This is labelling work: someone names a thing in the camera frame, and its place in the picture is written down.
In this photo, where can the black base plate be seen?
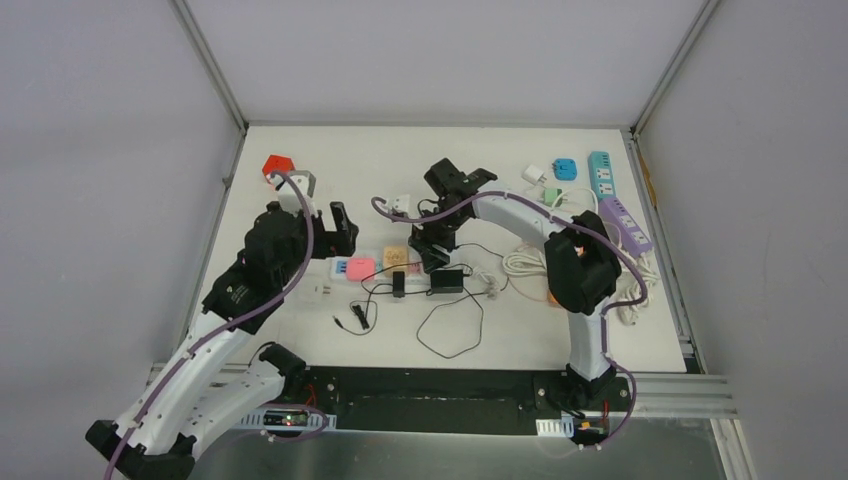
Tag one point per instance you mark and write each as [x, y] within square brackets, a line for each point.
[456, 401]

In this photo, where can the red cube plug adapter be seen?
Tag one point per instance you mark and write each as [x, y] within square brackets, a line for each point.
[276, 163]

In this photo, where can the teal power strip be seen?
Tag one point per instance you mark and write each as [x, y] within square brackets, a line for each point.
[601, 175]

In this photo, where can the blue plug adapter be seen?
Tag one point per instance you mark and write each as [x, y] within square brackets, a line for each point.
[565, 169]

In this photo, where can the small black adapter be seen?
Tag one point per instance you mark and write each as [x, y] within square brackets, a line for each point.
[398, 284]

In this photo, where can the white charger plug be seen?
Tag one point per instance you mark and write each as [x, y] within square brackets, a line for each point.
[534, 175]

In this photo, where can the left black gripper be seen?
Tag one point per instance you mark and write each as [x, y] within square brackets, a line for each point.
[338, 229]

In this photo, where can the tan cube adapter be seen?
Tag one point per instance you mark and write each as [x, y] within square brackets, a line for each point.
[395, 259]

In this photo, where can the pink adapter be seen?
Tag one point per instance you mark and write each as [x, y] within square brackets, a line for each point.
[359, 269]

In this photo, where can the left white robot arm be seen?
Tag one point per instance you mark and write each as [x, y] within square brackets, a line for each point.
[176, 420]

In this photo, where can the green plug adapter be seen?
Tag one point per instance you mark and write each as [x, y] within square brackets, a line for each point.
[552, 197]

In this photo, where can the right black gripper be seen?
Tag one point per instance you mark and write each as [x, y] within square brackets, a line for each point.
[422, 235]

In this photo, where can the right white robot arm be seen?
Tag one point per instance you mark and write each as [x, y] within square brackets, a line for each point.
[581, 267]

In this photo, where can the purple power strip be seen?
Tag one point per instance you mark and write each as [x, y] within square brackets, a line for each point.
[630, 235]

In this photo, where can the black power adapter brick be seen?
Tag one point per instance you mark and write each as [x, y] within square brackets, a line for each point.
[447, 281]

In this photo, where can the long white power strip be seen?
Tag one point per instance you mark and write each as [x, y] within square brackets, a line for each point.
[312, 287]

